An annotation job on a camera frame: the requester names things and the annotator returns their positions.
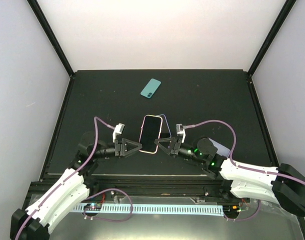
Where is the left controller board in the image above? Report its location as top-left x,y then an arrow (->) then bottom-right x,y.
83,203 -> 102,211

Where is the white slotted cable duct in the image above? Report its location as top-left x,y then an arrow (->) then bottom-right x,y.
71,203 -> 224,217

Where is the lavender phone case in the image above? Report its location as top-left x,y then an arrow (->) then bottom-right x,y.
209,138 -> 231,158

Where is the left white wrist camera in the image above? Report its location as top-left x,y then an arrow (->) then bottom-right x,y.
112,123 -> 125,142

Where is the controller board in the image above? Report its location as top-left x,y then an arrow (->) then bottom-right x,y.
223,205 -> 249,214
83,203 -> 102,211

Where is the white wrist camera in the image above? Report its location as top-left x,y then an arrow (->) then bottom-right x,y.
176,123 -> 186,143
112,123 -> 125,142

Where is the right black frame post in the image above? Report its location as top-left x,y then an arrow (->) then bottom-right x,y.
247,0 -> 297,77

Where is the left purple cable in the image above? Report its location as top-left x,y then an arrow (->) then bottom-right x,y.
14,116 -> 118,240

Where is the light blue phone case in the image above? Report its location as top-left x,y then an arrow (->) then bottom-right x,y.
158,114 -> 172,139

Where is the teal phone case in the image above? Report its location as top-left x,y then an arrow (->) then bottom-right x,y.
140,78 -> 161,99

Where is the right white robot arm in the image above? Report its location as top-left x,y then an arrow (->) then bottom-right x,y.
154,137 -> 305,217

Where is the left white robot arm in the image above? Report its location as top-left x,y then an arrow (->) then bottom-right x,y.
10,131 -> 142,240

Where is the right controller board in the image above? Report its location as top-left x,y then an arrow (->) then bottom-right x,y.
223,205 -> 249,214

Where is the left black frame post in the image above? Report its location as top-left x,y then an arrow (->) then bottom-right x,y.
27,0 -> 75,78

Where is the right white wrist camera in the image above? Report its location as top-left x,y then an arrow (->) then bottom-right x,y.
176,123 -> 186,143

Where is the pink phone case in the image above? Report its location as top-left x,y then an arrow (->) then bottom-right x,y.
138,114 -> 164,154

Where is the black frame post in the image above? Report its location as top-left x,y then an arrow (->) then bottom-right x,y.
27,0 -> 75,78
247,0 -> 297,77

